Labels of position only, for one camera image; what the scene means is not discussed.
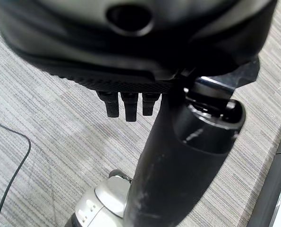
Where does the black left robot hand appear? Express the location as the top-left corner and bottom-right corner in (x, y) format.
(0, 0), (279, 227)

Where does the silver robot leg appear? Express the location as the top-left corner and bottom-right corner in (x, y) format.
(68, 169), (134, 227)

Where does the dark grey baseboard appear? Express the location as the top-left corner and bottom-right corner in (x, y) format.
(250, 113), (281, 227)

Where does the thin black floor cable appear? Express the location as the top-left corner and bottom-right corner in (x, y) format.
(0, 116), (32, 227)

